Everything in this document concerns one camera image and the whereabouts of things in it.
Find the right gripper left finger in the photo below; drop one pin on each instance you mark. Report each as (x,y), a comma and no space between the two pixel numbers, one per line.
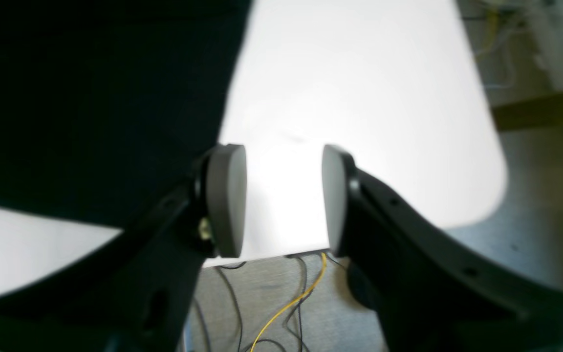
(133,294)

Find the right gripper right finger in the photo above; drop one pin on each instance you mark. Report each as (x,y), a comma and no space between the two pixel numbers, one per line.
(430,292)

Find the black T-shirt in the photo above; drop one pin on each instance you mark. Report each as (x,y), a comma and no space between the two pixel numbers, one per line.
(105,104)

